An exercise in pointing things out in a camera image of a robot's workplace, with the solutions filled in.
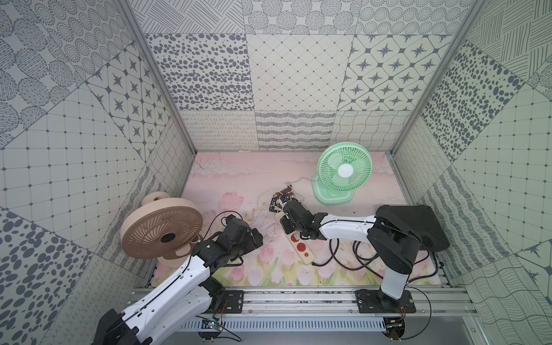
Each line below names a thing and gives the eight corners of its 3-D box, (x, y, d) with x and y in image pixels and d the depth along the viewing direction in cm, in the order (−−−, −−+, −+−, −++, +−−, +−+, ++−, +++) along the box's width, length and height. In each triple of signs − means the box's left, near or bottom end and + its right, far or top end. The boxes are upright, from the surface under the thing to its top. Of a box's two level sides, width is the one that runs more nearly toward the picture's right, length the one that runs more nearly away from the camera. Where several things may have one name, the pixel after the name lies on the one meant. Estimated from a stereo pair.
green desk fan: (314, 207, 100) (324, 164, 76) (312, 188, 108) (320, 142, 84) (356, 207, 100) (379, 164, 76) (351, 188, 108) (370, 142, 84)
